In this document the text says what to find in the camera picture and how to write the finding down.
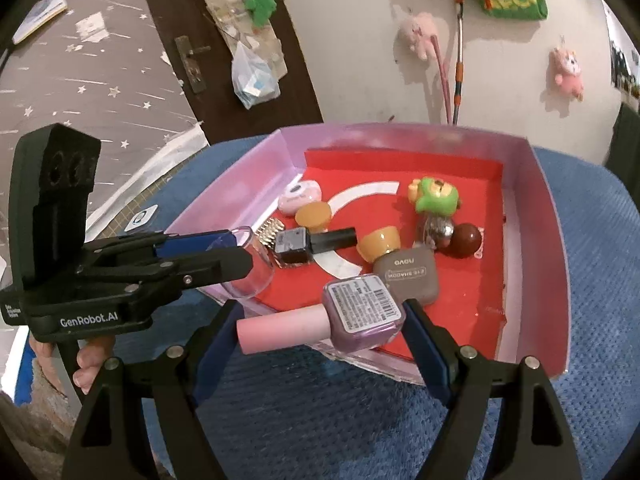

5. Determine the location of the pink plush toy with hat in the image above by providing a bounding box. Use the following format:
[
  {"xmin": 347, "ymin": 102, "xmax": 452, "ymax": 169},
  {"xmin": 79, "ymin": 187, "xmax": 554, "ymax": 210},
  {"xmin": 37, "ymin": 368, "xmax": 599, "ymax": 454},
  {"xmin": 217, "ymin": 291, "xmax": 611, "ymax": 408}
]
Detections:
[{"xmin": 549, "ymin": 46, "xmax": 585, "ymax": 102}]

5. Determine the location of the clear round dish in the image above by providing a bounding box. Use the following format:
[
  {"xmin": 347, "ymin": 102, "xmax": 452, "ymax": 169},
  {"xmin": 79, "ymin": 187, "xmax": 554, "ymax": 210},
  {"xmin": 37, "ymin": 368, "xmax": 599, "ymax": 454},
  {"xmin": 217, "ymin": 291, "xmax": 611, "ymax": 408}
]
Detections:
[{"xmin": 207, "ymin": 226, "xmax": 276, "ymax": 301}]

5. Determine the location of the row of small figurines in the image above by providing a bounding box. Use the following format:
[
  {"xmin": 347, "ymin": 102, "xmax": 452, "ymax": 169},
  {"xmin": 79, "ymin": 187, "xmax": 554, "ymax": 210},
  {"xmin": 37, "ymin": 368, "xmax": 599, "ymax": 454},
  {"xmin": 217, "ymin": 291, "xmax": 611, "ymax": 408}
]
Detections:
[{"xmin": 607, "ymin": 10, "xmax": 640, "ymax": 101}]

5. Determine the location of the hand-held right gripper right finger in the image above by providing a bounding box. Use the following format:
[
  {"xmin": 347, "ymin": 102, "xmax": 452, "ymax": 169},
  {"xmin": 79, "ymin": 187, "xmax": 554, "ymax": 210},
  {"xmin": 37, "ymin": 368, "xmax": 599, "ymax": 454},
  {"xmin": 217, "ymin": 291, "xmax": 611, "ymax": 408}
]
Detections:
[{"xmin": 402, "ymin": 299, "xmax": 583, "ymax": 480}]

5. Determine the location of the person's left hand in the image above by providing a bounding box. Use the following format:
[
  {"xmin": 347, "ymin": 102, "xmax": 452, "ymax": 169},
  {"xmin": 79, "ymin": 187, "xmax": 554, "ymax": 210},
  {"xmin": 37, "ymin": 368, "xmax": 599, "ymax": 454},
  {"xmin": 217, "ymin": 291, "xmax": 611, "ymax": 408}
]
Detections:
[{"xmin": 30, "ymin": 335, "xmax": 117, "ymax": 396}]

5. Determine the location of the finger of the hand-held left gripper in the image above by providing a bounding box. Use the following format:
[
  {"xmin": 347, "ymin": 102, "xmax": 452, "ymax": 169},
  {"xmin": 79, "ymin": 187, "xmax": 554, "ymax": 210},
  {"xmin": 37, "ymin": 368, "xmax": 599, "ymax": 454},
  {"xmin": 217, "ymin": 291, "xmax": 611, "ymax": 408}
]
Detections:
[
  {"xmin": 90, "ymin": 249, "xmax": 253, "ymax": 311},
  {"xmin": 82, "ymin": 229, "xmax": 241, "ymax": 266}
]

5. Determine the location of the thin pink stick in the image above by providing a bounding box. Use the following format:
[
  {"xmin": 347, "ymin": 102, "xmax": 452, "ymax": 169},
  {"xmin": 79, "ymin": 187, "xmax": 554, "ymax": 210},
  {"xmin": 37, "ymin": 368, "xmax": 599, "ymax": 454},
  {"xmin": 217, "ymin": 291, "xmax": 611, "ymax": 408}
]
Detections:
[{"xmin": 434, "ymin": 35, "xmax": 451, "ymax": 123}]

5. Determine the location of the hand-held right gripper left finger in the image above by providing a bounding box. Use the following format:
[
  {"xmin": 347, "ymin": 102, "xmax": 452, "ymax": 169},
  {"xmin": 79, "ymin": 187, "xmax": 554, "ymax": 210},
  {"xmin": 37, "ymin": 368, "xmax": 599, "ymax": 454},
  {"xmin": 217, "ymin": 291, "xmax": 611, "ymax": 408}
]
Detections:
[{"xmin": 67, "ymin": 300, "xmax": 246, "ymax": 480}]

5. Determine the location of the taupe eyeshadow case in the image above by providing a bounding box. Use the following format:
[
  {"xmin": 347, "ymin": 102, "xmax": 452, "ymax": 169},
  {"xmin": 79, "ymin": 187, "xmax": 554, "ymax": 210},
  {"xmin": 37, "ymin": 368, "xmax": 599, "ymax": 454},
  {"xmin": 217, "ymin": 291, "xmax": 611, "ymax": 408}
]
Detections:
[{"xmin": 372, "ymin": 246, "xmax": 441, "ymax": 306}]

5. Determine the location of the dark red ball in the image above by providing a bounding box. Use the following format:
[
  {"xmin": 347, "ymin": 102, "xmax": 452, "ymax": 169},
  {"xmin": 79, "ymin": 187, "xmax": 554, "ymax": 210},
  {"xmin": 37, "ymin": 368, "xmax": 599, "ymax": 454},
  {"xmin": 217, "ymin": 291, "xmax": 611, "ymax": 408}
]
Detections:
[{"xmin": 447, "ymin": 222, "xmax": 485, "ymax": 259}]

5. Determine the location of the grid cutting mat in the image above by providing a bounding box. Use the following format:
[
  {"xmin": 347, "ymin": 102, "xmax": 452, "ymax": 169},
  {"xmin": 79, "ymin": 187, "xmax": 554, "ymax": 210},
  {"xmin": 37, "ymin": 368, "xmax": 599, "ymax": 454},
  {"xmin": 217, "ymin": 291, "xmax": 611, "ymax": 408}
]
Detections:
[{"xmin": 82, "ymin": 170, "xmax": 173, "ymax": 243}]

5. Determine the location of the paper booklet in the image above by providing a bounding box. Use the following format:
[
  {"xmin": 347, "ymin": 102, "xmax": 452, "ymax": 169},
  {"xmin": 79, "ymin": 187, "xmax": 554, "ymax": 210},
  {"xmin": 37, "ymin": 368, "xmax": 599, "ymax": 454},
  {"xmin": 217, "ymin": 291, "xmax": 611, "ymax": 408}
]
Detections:
[{"xmin": 12, "ymin": 0, "xmax": 68, "ymax": 43}]

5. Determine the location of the pink oval case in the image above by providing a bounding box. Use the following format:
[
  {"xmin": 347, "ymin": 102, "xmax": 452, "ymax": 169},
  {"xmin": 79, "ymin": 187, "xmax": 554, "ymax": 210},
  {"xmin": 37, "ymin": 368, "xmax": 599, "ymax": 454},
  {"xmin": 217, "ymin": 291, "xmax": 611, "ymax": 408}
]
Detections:
[{"xmin": 277, "ymin": 181, "xmax": 321, "ymax": 217}]

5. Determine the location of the red paper sheet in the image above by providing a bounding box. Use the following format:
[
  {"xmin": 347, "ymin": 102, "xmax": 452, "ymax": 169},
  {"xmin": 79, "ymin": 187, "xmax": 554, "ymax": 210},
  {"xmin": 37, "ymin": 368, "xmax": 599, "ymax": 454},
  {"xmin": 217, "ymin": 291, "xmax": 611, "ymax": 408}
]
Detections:
[{"xmin": 255, "ymin": 147, "xmax": 508, "ymax": 361}]

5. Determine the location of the clear plastic bag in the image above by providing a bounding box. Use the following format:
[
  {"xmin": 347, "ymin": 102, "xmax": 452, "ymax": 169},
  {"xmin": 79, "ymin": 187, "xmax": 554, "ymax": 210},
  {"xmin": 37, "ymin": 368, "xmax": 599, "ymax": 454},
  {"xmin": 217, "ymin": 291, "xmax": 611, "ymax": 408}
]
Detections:
[{"xmin": 231, "ymin": 40, "xmax": 281, "ymax": 110}]

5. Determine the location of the purple nail polish bottle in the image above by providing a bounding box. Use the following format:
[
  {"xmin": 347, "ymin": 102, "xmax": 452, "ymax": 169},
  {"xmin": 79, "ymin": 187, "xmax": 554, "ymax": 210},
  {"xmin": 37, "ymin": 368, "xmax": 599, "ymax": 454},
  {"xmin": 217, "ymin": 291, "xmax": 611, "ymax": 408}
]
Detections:
[{"xmin": 236, "ymin": 275, "xmax": 405, "ymax": 356}]

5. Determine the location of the white square device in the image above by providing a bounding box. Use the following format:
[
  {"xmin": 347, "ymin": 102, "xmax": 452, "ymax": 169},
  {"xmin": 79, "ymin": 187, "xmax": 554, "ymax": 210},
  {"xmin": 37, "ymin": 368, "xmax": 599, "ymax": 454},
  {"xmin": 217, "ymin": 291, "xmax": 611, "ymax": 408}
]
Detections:
[{"xmin": 125, "ymin": 204, "xmax": 161, "ymax": 233}]

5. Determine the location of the green cartoon toy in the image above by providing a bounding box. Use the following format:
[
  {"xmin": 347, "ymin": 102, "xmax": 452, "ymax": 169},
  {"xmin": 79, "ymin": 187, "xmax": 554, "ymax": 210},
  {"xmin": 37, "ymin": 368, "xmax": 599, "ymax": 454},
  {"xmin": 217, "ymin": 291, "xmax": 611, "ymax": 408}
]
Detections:
[{"xmin": 407, "ymin": 176, "xmax": 462, "ymax": 218}]

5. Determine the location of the green plush toy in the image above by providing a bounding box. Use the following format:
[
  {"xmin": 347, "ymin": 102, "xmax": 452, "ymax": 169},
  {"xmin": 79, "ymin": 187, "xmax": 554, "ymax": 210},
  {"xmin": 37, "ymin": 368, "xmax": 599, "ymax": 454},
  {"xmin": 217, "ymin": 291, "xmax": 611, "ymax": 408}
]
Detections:
[{"xmin": 244, "ymin": 0, "xmax": 278, "ymax": 28}]

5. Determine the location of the black nail polish bottle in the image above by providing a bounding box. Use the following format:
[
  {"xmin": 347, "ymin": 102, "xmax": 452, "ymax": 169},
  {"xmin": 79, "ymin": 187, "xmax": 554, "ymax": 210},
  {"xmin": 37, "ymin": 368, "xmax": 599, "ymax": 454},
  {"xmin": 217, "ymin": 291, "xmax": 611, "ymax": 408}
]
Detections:
[{"xmin": 272, "ymin": 226, "xmax": 358, "ymax": 266}]

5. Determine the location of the metal door handle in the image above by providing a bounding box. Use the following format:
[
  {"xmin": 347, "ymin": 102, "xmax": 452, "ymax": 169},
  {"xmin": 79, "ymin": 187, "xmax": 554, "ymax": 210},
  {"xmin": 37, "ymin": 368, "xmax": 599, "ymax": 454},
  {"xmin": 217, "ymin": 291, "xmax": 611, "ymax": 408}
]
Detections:
[{"xmin": 174, "ymin": 35, "xmax": 212, "ymax": 93}]

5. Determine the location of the dark wooden door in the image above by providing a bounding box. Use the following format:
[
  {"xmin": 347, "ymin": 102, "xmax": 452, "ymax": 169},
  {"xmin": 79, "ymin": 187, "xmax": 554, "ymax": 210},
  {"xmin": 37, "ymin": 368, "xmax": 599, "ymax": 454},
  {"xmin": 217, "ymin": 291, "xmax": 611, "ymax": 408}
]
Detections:
[{"xmin": 134, "ymin": 0, "xmax": 325, "ymax": 146}]

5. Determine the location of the gold studded cylinder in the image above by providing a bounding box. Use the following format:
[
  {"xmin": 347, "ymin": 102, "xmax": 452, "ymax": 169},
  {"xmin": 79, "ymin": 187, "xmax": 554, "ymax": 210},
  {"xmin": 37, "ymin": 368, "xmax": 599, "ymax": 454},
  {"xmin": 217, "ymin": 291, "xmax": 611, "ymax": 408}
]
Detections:
[{"xmin": 255, "ymin": 219, "xmax": 286, "ymax": 253}]

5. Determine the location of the orange jelly-shaped toy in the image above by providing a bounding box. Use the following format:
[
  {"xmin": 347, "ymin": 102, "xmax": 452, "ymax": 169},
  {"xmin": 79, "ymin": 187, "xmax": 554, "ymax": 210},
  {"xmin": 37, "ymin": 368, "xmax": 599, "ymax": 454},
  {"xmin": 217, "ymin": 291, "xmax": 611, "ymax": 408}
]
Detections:
[
  {"xmin": 357, "ymin": 226, "xmax": 402, "ymax": 263},
  {"xmin": 295, "ymin": 202, "xmax": 333, "ymax": 233}
]

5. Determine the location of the blue textured mat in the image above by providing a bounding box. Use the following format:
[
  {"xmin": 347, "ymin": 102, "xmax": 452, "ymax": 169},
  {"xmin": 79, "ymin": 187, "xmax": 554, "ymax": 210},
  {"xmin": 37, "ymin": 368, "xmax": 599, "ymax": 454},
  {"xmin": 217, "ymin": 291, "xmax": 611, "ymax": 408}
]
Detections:
[{"xmin": 15, "ymin": 132, "xmax": 640, "ymax": 480}]

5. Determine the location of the grey fluffy blanket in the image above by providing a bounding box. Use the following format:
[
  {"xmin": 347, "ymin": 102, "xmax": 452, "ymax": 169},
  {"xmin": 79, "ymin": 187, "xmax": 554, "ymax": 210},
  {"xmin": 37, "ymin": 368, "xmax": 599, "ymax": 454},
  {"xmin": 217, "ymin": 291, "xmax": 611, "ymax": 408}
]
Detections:
[{"xmin": 0, "ymin": 350, "xmax": 76, "ymax": 480}]

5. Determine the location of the purple cardboard box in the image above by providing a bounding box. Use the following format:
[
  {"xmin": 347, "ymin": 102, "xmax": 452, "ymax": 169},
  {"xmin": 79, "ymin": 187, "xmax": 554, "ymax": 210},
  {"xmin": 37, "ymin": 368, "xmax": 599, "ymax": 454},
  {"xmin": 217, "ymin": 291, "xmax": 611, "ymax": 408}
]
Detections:
[{"xmin": 162, "ymin": 121, "xmax": 572, "ymax": 386}]

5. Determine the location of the black draped table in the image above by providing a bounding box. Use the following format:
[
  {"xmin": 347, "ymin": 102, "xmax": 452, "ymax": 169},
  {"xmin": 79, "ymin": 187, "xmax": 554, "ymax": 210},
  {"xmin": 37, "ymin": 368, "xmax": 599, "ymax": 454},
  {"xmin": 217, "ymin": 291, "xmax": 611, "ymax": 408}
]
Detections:
[{"xmin": 605, "ymin": 102, "xmax": 640, "ymax": 181}]

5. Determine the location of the grey starry sheet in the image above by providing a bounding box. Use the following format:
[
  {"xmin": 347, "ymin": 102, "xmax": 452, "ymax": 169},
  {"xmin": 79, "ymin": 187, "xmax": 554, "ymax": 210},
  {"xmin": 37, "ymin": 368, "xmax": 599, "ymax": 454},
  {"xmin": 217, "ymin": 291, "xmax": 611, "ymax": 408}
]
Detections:
[{"xmin": 0, "ymin": 0, "xmax": 208, "ymax": 246}]

